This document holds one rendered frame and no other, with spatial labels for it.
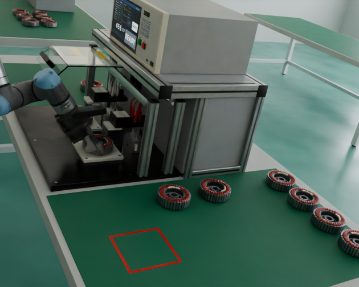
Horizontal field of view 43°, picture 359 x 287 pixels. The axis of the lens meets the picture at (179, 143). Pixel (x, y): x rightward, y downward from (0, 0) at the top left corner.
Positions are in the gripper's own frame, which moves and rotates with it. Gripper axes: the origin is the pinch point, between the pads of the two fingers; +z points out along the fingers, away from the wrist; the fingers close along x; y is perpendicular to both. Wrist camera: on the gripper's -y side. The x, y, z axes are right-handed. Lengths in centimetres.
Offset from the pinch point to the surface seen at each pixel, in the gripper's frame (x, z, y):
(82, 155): 3.9, -3.0, 6.9
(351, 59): -139, 171, -234
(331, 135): -130, 230, -190
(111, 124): 0.1, -4.7, -7.9
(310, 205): 52, 36, -49
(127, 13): -18, -30, -36
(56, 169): 10.0, -8.2, 16.5
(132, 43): -9.8, -22.6, -30.9
